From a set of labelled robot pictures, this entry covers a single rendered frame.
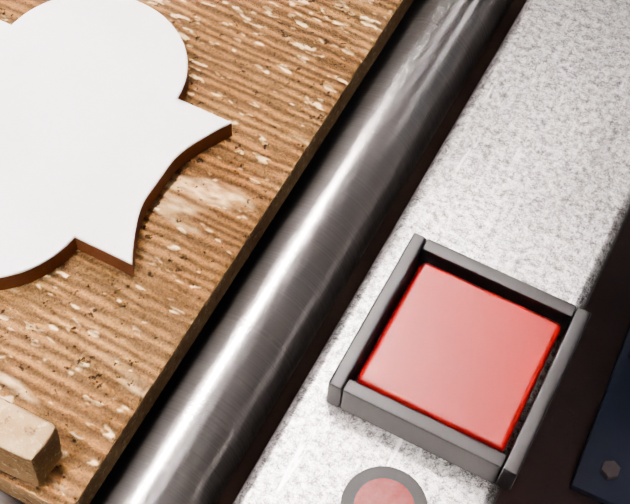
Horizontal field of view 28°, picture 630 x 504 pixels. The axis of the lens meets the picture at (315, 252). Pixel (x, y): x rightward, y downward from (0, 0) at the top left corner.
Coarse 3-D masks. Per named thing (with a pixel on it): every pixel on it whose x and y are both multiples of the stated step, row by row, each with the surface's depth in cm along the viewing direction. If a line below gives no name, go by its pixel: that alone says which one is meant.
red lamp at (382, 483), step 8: (376, 480) 46; (384, 480) 46; (392, 480) 46; (360, 488) 46; (368, 488) 46; (376, 488) 46; (384, 488) 46; (392, 488) 46; (400, 488) 46; (360, 496) 46; (368, 496) 46; (376, 496) 46; (384, 496) 46; (392, 496) 46; (400, 496) 46; (408, 496) 46
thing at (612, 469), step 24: (624, 360) 152; (624, 384) 150; (600, 408) 148; (624, 408) 148; (600, 432) 146; (624, 432) 147; (600, 456) 145; (624, 456) 145; (576, 480) 143; (600, 480) 143; (624, 480) 143
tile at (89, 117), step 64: (64, 0) 54; (128, 0) 54; (0, 64) 51; (64, 64) 52; (128, 64) 52; (0, 128) 50; (64, 128) 50; (128, 128) 50; (192, 128) 50; (0, 192) 48; (64, 192) 48; (128, 192) 48; (0, 256) 47; (64, 256) 47; (128, 256) 47
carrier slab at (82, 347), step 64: (0, 0) 55; (192, 0) 55; (256, 0) 55; (320, 0) 56; (384, 0) 56; (192, 64) 53; (256, 64) 53; (320, 64) 54; (256, 128) 52; (320, 128) 52; (192, 192) 50; (256, 192) 50; (192, 256) 48; (0, 320) 46; (64, 320) 46; (128, 320) 47; (192, 320) 47; (0, 384) 45; (64, 384) 45; (128, 384) 45; (64, 448) 44
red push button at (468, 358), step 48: (432, 288) 49; (480, 288) 49; (384, 336) 48; (432, 336) 48; (480, 336) 48; (528, 336) 48; (384, 384) 47; (432, 384) 47; (480, 384) 47; (528, 384) 47; (480, 432) 46
